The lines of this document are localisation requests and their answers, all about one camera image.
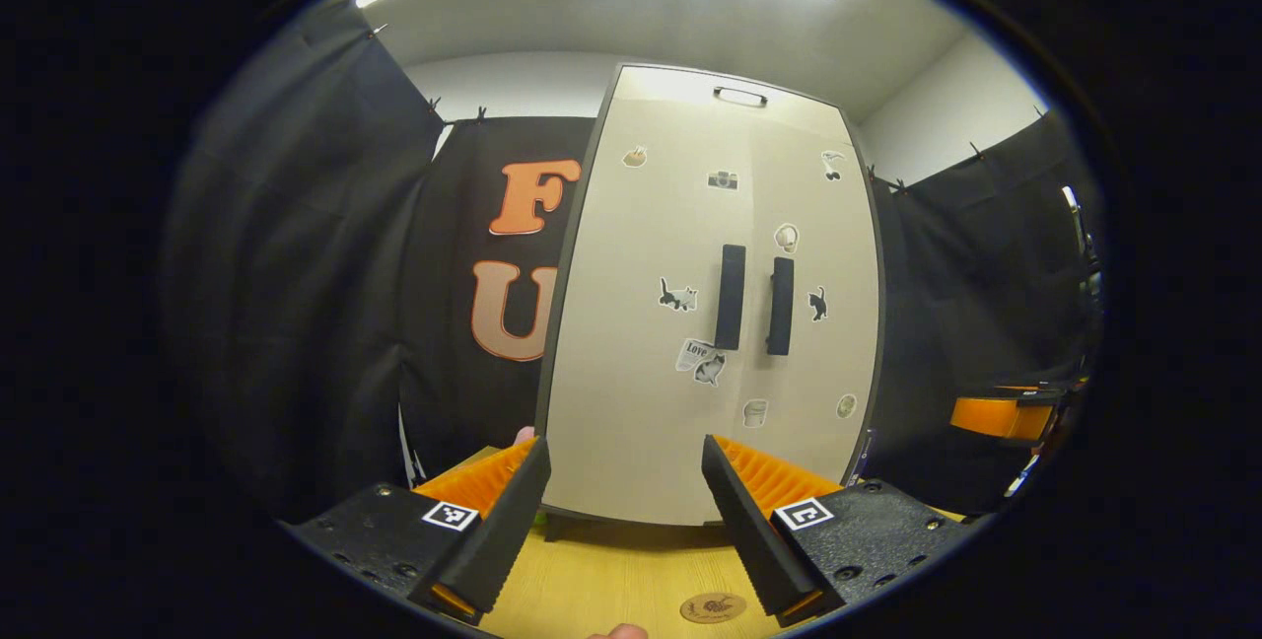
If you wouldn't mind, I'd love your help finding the black door handle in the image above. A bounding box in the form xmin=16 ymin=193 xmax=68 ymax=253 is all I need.
xmin=767 ymin=257 xmax=796 ymax=356
xmin=714 ymin=245 xmax=747 ymax=352

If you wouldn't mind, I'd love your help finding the white cabinet door headphone sticker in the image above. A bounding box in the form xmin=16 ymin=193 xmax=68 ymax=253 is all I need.
xmin=749 ymin=102 xmax=881 ymax=522

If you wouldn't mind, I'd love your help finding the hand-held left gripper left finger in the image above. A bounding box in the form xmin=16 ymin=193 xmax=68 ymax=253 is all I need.
xmin=281 ymin=437 xmax=553 ymax=625

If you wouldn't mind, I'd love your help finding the white cabinet door phone sticker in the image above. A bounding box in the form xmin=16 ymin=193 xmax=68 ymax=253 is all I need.
xmin=540 ymin=95 xmax=758 ymax=527

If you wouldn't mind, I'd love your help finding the white cabinet body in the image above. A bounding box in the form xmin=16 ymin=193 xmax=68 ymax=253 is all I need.
xmin=535 ymin=62 xmax=885 ymax=541

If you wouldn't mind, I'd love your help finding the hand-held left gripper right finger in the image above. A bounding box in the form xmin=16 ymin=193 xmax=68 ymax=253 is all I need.
xmin=702 ymin=435 xmax=977 ymax=628

